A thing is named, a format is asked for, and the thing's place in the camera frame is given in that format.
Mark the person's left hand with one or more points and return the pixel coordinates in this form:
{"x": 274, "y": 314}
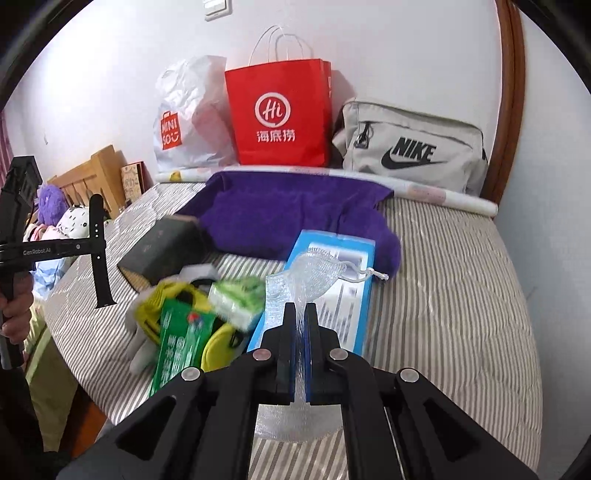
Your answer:
{"x": 16, "y": 314}

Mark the light grey glove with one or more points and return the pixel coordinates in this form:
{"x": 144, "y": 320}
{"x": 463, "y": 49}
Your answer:
{"x": 143, "y": 350}

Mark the white wall switch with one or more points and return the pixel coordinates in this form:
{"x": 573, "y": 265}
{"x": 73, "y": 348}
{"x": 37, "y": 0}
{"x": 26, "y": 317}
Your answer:
{"x": 216, "y": 8}

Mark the red paper bag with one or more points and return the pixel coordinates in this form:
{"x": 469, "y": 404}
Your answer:
{"x": 277, "y": 115}

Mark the white spotted plush toy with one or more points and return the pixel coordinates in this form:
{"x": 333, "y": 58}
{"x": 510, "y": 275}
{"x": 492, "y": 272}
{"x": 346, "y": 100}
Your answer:
{"x": 74, "y": 224}

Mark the white grey cloth strip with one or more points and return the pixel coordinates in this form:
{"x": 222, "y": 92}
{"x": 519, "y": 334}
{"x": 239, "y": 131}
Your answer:
{"x": 201, "y": 272}

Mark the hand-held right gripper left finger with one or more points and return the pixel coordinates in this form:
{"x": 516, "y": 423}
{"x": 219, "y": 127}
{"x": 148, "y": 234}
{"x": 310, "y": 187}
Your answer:
{"x": 288, "y": 364}

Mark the white plastic shopping bag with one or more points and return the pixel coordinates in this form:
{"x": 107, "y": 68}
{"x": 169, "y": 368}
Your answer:
{"x": 194, "y": 120}

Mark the purple towel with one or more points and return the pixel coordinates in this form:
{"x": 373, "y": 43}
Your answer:
{"x": 277, "y": 212}

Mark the wooden headboard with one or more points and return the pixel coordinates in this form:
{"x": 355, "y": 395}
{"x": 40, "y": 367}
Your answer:
{"x": 92, "y": 177}

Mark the purple plush toy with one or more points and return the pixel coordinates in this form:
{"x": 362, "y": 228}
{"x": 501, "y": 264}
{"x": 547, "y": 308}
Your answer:
{"x": 48, "y": 203}

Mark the grey sling bag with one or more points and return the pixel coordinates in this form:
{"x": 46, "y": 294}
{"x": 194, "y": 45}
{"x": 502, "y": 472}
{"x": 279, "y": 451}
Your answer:
{"x": 406, "y": 152}

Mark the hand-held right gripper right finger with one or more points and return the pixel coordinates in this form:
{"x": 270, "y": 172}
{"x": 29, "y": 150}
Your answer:
{"x": 313, "y": 364}

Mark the brown wooden door frame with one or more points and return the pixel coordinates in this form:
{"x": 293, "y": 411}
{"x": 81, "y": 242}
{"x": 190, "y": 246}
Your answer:
{"x": 508, "y": 92}

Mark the green tissue packet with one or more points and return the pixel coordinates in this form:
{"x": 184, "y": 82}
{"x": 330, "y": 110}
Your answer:
{"x": 238, "y": 300}

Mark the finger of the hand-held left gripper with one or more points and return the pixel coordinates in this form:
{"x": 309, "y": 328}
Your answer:
{"x": 76, "y": 248}

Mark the white printed paper roll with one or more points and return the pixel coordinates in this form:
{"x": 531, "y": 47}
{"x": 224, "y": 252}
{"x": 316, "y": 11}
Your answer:
{"x": 461, "y": 201}

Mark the blue tissue pack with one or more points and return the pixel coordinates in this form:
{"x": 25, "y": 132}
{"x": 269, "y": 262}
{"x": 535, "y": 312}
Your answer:
{"x": 341, "y": 314}

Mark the green printed packet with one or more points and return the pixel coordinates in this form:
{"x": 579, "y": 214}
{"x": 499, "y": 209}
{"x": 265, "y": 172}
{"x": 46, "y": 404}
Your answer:
{"x": 180, "y": 346}

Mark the brown picture frame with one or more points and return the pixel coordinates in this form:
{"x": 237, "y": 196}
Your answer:
{"x": 134, "y": 180}

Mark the clear bubble wrap pouch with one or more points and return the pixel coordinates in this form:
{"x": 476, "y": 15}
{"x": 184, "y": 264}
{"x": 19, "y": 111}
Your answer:
{"x": 314, "y": 272}

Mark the dark box with gold side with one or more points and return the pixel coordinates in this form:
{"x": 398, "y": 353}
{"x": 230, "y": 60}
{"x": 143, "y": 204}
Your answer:
{"x": 161, "y": 251}

